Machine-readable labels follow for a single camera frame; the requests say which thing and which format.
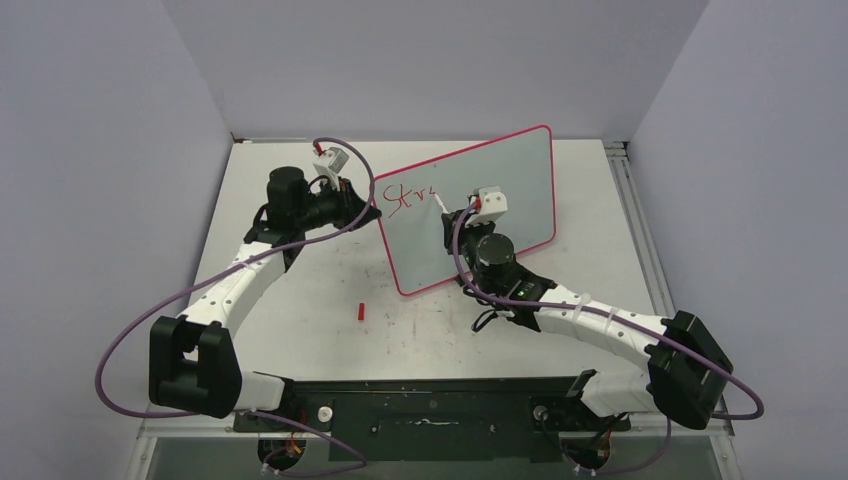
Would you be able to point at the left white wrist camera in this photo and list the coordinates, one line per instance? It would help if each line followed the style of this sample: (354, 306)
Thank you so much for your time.
(330, 162)

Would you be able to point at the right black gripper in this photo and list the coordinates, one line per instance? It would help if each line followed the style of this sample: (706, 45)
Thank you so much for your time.
(464, 230)

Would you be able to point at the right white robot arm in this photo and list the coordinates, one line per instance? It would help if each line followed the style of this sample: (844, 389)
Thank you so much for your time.
(681, 371)

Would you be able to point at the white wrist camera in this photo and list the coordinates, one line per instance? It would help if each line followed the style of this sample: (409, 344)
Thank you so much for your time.
(330, 162)
(490, 204)

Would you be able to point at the pink framed whiteboard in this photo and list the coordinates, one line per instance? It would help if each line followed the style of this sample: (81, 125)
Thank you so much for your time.
(507, 182)

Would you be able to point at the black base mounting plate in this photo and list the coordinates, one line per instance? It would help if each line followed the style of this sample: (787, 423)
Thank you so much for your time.
(444, 420)

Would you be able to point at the white red marker pen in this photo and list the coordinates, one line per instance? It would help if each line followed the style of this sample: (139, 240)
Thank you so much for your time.
(440, 204)

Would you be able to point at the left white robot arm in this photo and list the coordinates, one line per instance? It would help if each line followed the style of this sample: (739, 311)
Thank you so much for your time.
(193, 364)

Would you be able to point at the aluminium rail frame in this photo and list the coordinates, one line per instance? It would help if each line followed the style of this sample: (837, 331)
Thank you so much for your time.
(602, 246)

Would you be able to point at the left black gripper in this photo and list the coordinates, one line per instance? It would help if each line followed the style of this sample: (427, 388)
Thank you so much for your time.
(349, 205)

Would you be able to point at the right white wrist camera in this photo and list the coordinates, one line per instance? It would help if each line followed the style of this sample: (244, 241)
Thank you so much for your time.
(490, 204)

